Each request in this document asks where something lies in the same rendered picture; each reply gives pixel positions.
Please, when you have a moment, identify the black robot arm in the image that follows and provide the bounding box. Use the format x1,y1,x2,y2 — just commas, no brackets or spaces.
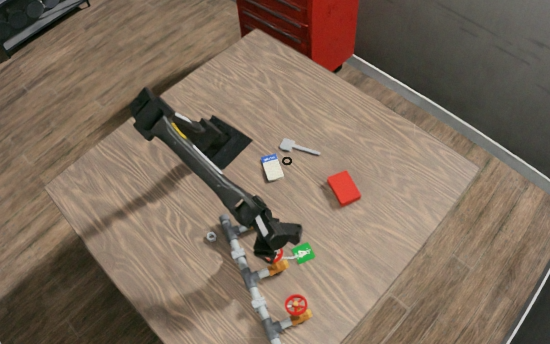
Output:
128,87,303,250

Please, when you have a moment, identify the red rectangular block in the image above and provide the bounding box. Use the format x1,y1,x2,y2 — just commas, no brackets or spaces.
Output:
327,170,361,207

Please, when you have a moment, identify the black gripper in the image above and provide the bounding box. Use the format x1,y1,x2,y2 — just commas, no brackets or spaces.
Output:
254,233,277,264

